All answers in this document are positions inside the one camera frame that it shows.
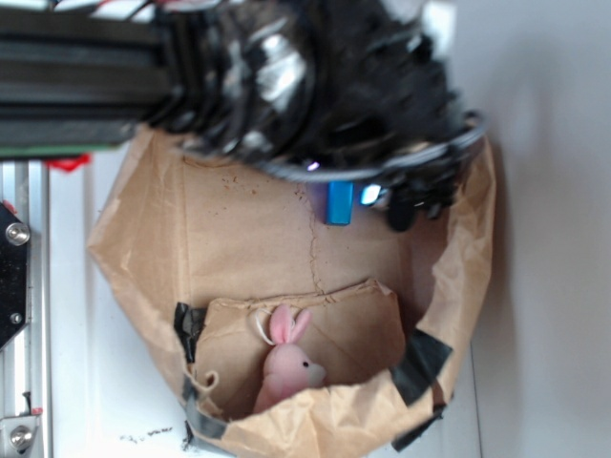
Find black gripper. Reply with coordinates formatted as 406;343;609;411
355;156;473;233

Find blue rectangular block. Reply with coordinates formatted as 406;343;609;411
326;181;354;226

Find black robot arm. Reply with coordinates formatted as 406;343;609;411
1;1;486;231

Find brown paper bag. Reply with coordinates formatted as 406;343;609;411
89;130;496;457

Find pink plush bunny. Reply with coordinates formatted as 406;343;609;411
253;303;327;414

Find white plastic tray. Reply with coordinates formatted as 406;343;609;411
47;0;483;458

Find black metal bracket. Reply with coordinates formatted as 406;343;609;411
0;200;31;350

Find aluminium frame rail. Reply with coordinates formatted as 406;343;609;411
1;161;53;457

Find silver corner bracket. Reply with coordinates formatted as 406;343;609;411
1;415;40;458

